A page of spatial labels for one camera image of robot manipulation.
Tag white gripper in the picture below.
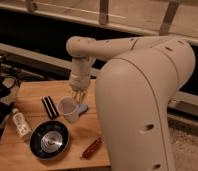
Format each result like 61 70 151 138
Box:
69 73 90 105

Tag translucent white cup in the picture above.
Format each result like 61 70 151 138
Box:
58 96 79 123

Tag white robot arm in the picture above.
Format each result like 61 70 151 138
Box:
66 36 195 171

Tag dark bowl with metal centre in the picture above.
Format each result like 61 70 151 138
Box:
29 121 70 160

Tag blue sponge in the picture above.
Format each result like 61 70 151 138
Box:
78 103 88 115

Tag black striped block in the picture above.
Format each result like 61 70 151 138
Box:
41 96 59 120

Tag red-brown wrapped snack bar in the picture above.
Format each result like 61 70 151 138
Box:
81 137 102 159

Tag small clear bottle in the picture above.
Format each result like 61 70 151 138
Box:
12 108 32 141

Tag black cables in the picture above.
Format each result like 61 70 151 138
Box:
0 53 46 88

